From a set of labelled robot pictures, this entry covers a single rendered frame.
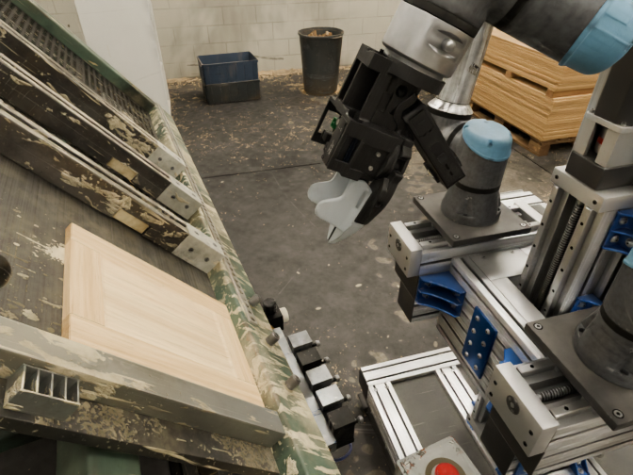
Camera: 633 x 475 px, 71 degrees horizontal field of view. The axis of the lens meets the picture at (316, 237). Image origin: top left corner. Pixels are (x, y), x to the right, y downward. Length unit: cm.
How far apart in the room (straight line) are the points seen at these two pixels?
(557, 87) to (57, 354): 387
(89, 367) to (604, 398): 78
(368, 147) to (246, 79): 474
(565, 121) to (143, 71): 376
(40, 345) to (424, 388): 146
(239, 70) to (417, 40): 473
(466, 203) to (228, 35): 518
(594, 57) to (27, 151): 94
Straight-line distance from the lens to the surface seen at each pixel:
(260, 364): 98
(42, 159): 105
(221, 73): 510
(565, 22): 46
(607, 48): 48
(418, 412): 177
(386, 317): 234
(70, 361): 64
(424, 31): 43
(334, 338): 222
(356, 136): 43
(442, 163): 49
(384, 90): 44
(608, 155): 97
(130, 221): 112
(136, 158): 136
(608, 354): 90
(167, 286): 99
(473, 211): 117
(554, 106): 415
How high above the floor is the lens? 167
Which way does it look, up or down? 36 degrees down
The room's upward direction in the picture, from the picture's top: straight up
